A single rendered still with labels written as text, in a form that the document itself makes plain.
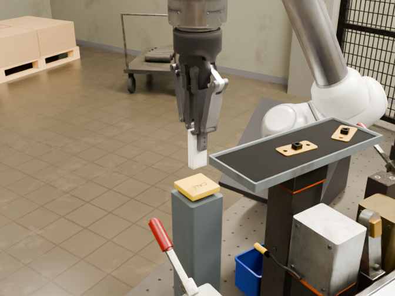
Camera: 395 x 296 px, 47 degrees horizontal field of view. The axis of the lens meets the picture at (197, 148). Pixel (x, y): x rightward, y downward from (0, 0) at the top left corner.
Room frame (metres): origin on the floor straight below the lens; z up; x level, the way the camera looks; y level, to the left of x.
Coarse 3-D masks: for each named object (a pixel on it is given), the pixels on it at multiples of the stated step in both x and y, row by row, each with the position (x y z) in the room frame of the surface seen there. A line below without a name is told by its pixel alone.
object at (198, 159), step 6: (192, 138) 0.69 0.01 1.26; (192, 144) 0.69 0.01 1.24; (192, 150) 0.69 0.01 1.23; (192, 156) 0.69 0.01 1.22; (198, 156) 0.69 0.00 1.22; (204, 156) 0.70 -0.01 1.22; (192, 162) 0.69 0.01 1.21; (198, 162) 0.69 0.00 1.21; (204, 162) 0.70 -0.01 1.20; (192, 168) 0.69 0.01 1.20
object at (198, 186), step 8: (192, 176) 0.73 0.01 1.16; (200, 176) 0.73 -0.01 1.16; (176, 184) 0.70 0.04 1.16; (184, 184) 0.70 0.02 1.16; (192, 184) 0.70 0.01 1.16; (200, 184) 0.70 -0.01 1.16; (208, 184) 0.70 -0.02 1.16; (216, 184) 0.70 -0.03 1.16; (184, 192) 0.68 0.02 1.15; (192, 192) 0.67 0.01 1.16; (200, 192) 0.67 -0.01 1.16; (208, 192) 0.68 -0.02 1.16; (216, 192) 0.69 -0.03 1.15; (192, 200) 0.66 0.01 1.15
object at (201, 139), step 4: (212, 128) 0.67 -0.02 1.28; (200, 132) 0.68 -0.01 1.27; (208, 132) 0.67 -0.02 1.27; (200, 136) 0.68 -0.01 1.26; (204, 136) 0.69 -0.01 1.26; (200, 140) 0.68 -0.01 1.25; (204, 140) 0.69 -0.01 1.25; (200, 144) 0.68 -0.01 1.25; (204, 144) 0.69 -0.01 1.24; (200, 148) 0.68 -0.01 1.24; (204, 148) 0.69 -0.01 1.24
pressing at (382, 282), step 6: (384, 276) 0.64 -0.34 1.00; (390, 276) 0.64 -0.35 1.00; (378, 282) 0.62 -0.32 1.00; (384, 282) 0.62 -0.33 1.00; (390, 282) 0.63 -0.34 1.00; (366, 288) 0.61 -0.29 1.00; (372, 288) 0.61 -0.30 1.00; (378, 288) 0.61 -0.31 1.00; (384, 288) 0.61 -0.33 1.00; (390, 288) 0.61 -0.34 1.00; (360, 294) 0.60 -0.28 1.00; (366, 294) 0.60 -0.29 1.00; (372, 294) 0.60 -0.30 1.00; (378, 294) 0.60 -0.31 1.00; (384, 294) 0.60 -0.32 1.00; (390, 294) 0.60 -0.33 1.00
